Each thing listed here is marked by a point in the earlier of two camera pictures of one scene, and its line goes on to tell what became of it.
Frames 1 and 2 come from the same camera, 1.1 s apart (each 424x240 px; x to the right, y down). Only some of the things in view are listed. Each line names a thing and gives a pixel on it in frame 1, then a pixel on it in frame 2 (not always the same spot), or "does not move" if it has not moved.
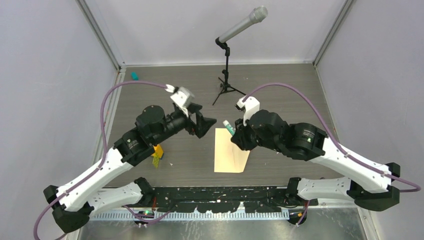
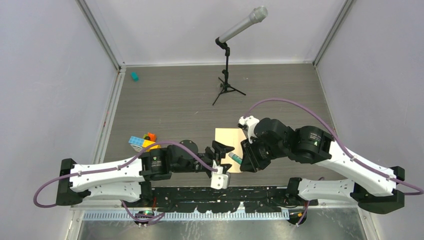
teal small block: [135, 76] does not move
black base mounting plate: [222, 199] does not move
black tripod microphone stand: [225, 85] does not move
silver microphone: [257, 14] does not move
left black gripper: [203, 124] -> [220, 152]
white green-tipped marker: [231, 129] -> [235, 157]
